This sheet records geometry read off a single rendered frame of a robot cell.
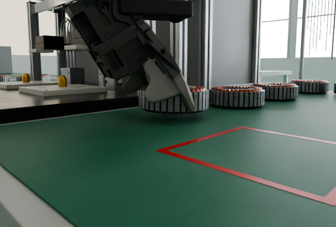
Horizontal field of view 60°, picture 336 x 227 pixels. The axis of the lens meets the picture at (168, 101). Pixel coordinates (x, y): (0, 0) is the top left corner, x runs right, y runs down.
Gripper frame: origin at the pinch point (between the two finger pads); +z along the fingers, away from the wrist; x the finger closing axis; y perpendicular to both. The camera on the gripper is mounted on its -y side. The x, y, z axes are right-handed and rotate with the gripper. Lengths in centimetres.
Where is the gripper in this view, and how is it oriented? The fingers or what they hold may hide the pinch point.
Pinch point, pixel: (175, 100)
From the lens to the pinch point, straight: 47.1
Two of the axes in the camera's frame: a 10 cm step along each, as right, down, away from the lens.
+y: -7.8, 5.5, -2.9
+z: 4.6, 8.2, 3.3
